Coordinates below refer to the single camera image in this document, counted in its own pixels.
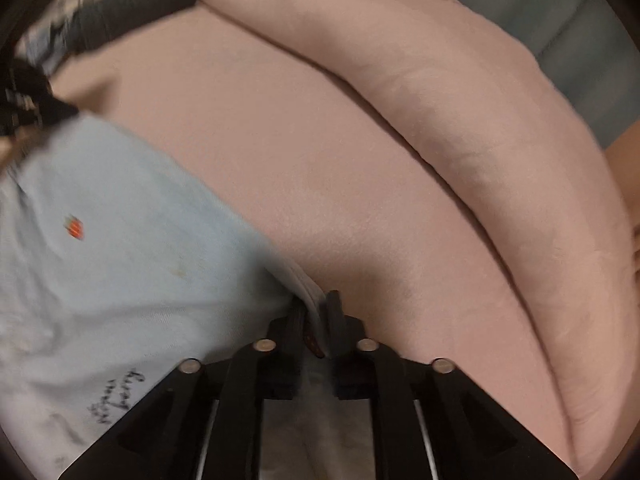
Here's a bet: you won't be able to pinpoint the dark grey garment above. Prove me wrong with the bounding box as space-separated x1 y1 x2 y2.
66 0 196 54

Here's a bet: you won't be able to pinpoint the light blue denim pants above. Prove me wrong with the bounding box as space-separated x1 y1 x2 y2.
0 112 377 480

